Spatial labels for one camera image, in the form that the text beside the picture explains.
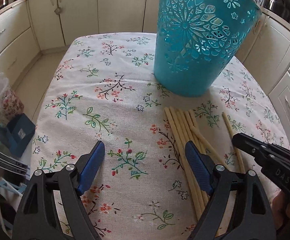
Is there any person right hand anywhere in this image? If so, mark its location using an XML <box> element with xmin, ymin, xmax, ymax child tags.
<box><xmin>271</xmin><ymin>191</ymin><xmax>290</xmax><ymax>230</ymax></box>

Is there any floral white tablecloth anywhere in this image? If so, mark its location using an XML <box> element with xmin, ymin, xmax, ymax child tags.
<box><xmin>31</xmin><ymin>33</ymin><xmax>289</xmax><ymax>239</ymax></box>

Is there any floral plastic bag bin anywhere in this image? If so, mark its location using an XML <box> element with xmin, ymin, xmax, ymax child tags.
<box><xmin>0</xmin><ymin>73</ymin><xmax>24</xmax><ymax>126</ymax></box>

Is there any turquoise perforated plastic basket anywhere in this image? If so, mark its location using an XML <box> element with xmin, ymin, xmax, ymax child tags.
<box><xmin>154</xmin><ymin>0</ymin><xmax>262</xmax><ymax>97</ymax></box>

